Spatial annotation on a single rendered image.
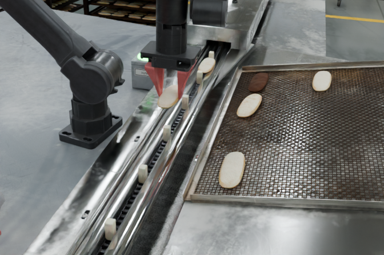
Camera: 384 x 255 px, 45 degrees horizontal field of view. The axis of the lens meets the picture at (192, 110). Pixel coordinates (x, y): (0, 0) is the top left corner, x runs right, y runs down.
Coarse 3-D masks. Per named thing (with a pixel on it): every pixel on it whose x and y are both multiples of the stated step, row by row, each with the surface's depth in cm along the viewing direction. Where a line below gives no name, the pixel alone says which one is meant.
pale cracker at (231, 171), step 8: (232, 152) 76; (240, 152) 76; (224, 160) 74; (232, 160) 73; (240, 160) 73; (224, 168) 72; (232, 168) 71; (240, 168) 71; (224, 176) 70; (232, 176) 70; (240, 176) 70; (224, 184) 69; (232, 184) 68
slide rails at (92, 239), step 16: (208, 48) 134; (224, 48) 134; (192, 80) 114; (208, 80) 114; (176, 112) 99; (192, 112) 99; (160, 128) 93; (176, 128) 93; (144, 160) 83; (160, 160) 83; (128, 176) 78; (128, 192) 75; (144, 192) 75; (112, 208) 71; (96, 224) 68; (128, 224) 68; (96, 240) 65; (112, 240) 65
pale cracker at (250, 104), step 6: (252, 96) 94; (258, 96) 94; (246, 102) 92; (252, 102) 91; (258, 102) 92; (240, 108) 90; (246, 108) 89; (252, 108) 89; (240, 114) 88; (246, 114) 88
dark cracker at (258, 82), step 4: (256, 76) 103; (260, 76) 102; (264, 76) 102; (268, 76) 103; (252, 80) 102; (256, 80) 101; (260, 80) 101; (264, 80) 101; (252, 84) 100; (256, 84) 99; (260, 84) 99; (264, 84) 99; (252, 88) 98; (256, 88) 98; (260, 88) 98; (256, 92) 98
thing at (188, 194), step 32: (288, 64) 106; (320, 64) 104; (352, 64) 102; (288, 96) 94; (320, 96) 92; (352, 96) 90; (320, 128) 81; (256, 160) 75; (288, 160) 73; (320, 160) 72; (352, 160) 71; (192, 192) 69; (224, 192) 68; (288, 192) 66
